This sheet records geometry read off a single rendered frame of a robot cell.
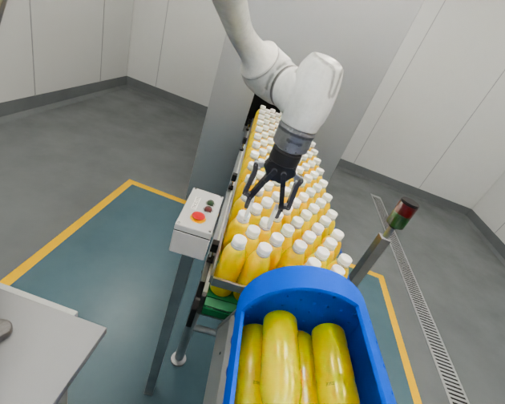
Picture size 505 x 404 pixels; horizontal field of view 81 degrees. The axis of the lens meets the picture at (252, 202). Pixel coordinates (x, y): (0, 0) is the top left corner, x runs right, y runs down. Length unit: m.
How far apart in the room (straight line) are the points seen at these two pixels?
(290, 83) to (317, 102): 0.07
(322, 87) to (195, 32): 4.46
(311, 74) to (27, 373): 0.73
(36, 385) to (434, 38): 4.99
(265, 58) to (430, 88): 4.47
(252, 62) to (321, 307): 0.56
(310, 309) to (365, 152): 4.54
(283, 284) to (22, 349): 0.46
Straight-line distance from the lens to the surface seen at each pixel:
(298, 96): 0.67
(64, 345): 0.68
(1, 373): 0.67
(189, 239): 0.82
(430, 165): 5.48
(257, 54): 0.73
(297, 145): 0.69
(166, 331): 1.29
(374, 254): 1.21
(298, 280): 0.59
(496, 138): 5.68
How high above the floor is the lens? 1.60
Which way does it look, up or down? 31 degrees down
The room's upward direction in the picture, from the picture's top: 21 degrees clockwise
